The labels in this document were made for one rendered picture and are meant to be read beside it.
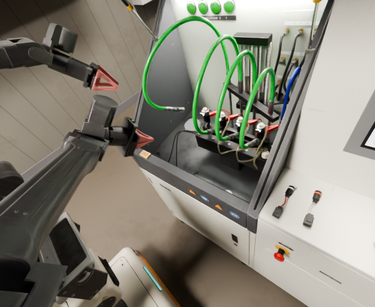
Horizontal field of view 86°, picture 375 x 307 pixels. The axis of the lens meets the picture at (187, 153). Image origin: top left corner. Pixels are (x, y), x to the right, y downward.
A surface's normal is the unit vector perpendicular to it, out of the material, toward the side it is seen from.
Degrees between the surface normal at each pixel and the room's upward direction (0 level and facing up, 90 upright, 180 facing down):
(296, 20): 90
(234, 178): 0
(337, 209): 0
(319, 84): 76
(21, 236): 54
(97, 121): 71
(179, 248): 0
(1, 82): 90
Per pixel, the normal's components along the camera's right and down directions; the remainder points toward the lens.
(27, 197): 0.41, -0.89
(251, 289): -0.23, -0.62
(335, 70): -0.62, 0.54
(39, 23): 0.69, 0.44
